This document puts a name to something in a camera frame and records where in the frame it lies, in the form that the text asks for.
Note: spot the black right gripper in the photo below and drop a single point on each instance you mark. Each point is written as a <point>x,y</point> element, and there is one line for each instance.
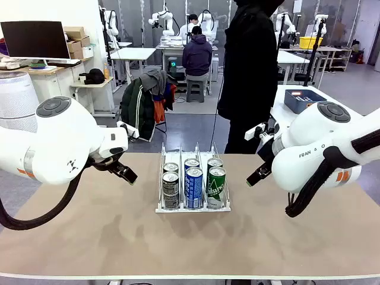
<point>267,155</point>

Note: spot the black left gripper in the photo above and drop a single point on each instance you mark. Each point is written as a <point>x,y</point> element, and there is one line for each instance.
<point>104,166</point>

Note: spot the blue plastic bin orange base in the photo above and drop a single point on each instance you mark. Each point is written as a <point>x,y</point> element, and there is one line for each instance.
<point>292,104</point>

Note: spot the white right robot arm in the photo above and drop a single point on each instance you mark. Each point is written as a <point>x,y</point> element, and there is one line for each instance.
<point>311,133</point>

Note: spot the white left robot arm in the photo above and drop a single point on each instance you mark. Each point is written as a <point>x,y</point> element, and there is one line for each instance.
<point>59,142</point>

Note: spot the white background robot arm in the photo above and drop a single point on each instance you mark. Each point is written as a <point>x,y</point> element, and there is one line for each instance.
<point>207,19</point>
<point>164,20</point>
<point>286,28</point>
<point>320,23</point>
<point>111,23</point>

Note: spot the green Chilsung cider can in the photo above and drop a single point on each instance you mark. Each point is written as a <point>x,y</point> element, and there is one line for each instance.
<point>214,162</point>
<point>216,190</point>

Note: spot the black Pepsi can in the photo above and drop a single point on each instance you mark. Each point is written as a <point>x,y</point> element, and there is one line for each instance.
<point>170,167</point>
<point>170,193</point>

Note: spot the dark green puffer jacket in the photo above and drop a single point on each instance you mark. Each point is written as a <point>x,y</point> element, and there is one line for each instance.
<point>136,112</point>

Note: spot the blue Pocari Sweat can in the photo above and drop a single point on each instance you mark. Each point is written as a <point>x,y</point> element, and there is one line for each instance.
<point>193,190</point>
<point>191,162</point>

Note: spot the orange garment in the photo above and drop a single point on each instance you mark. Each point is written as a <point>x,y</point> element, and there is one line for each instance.
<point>158,111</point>

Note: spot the white side table wooden top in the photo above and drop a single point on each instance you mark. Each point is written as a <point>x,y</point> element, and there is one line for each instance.
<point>95,83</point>

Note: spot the gray hoodie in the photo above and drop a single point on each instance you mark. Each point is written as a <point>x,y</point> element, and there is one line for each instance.
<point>155,81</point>

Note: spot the orange drink bottle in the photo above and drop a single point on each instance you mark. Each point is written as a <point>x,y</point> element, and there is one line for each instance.
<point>106,72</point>

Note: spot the gray plastic stool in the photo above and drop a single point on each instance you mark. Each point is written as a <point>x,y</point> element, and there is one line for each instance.
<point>196,90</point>

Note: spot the black bag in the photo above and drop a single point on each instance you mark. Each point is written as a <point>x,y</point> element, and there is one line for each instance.
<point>93,75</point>

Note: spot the large white table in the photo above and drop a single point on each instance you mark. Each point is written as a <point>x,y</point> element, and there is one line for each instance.
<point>332,93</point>

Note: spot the person in black jacket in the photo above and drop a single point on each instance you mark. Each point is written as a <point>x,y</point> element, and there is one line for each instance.
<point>252,59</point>

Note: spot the white cabinet wooden top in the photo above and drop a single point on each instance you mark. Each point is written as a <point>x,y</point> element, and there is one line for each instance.
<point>50,83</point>

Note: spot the computer case green light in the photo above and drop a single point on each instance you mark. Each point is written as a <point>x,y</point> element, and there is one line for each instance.
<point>172,63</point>

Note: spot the white background desk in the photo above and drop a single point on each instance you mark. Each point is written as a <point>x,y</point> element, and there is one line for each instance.
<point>133,53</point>
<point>289,58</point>

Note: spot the black keyboard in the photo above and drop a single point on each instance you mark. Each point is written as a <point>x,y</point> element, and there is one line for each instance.
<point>63,63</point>

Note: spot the small white box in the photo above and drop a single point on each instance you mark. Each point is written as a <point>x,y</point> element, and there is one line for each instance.
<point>88,52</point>

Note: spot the brown cardboard box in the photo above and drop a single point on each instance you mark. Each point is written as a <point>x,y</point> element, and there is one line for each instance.
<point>84,41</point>
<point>76,54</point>
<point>74,32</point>
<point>73,46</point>

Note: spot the seated person purple hoodie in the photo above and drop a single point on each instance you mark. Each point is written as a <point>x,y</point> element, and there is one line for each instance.
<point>196,56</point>

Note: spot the white cylindrical air purifier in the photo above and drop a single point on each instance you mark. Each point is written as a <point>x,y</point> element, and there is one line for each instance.
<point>15,98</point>

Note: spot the black light stand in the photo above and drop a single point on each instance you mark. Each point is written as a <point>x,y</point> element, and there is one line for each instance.
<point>314,50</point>

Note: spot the green bowl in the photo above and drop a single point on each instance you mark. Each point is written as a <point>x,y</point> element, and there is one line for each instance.
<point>37,65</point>

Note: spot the yellow plastic bin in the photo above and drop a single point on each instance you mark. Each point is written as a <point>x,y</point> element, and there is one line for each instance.
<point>310,42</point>

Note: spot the wooden shelf table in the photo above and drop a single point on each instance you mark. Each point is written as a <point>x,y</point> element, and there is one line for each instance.
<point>335,53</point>

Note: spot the black slim stand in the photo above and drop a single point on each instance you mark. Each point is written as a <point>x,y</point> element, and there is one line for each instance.
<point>280,29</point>

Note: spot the red canister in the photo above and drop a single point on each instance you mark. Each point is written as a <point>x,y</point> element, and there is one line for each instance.
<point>359,57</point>

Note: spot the person in white shirt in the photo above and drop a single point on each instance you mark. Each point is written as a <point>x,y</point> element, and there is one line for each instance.
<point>190,25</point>

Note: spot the black computer monitor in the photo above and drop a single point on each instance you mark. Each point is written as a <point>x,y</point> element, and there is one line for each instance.
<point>35,38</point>

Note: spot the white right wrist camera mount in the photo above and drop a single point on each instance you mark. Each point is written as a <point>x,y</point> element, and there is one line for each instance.
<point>255,132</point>

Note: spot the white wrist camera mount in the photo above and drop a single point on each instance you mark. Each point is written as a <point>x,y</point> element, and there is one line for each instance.
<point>255,132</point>
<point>127,129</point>

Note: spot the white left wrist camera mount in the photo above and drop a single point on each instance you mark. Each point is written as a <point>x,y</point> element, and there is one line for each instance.
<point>127,129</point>

